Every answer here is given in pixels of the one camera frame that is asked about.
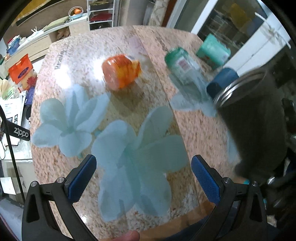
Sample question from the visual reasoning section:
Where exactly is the black tumbler cup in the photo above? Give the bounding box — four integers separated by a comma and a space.
214, 67, 287, 183

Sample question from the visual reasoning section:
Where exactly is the dark blue cup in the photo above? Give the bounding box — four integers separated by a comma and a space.
206, 67, 239, 99

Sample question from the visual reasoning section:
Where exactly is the black zippo box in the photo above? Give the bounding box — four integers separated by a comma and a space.
6, 121, 30, 141

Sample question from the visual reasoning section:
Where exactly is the orange shopping bag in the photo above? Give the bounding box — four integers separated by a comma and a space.
9, 54, 37, 92

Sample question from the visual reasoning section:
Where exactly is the clear jar green lid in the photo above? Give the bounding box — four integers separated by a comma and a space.
165, 47, 208, 102

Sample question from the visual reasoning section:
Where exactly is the teal plastic container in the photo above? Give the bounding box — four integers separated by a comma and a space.
196, 34, 231, 70

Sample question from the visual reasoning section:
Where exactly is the cream tv cabinet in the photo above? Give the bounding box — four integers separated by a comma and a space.
5, 13, 89, 68

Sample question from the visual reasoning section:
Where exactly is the blue basket on cabinet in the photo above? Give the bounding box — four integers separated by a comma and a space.
7, 37, 20, 55

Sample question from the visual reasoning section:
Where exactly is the green folded cushion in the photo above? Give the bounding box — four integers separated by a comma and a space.
43, 16, 69, 32

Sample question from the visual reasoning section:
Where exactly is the fruit bowl with oranges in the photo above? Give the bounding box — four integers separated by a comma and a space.
68, 6, 84, 20

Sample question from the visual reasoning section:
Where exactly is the white metal shelf rack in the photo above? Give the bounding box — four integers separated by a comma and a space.
87, 0, 117, 31

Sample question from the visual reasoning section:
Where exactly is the patterned beige curtain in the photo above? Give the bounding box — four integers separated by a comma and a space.
148, 0, 170, 27

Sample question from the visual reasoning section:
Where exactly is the tall grey air conditioner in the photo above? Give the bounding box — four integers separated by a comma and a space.
119, 0, 149, 26

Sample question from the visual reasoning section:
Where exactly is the white sliding door frame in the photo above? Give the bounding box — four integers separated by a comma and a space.
166, 0, 292, 74

